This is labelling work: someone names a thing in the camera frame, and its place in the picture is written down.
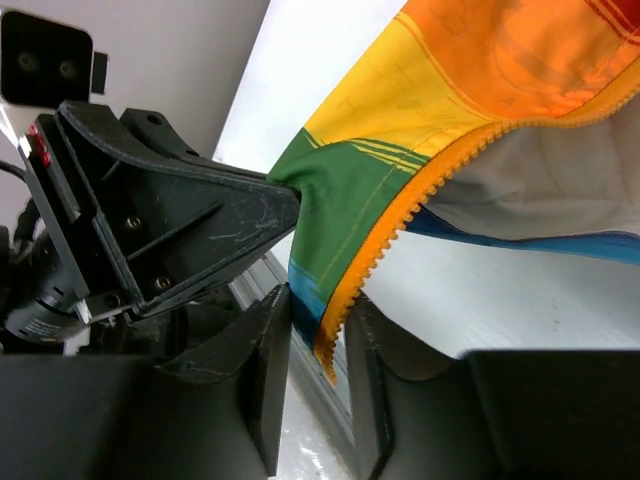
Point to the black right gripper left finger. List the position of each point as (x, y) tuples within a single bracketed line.
[(225, 398)]

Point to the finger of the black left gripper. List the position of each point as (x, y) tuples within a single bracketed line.
[(172, 222)]

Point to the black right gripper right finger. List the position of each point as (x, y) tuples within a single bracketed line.
[(408, 401)]

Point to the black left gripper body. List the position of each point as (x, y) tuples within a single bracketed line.
[(58, 261)]

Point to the rainbow striped jacket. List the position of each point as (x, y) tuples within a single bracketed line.
[(512, 124)]

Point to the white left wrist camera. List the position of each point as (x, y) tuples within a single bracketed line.
[(44, 62)]

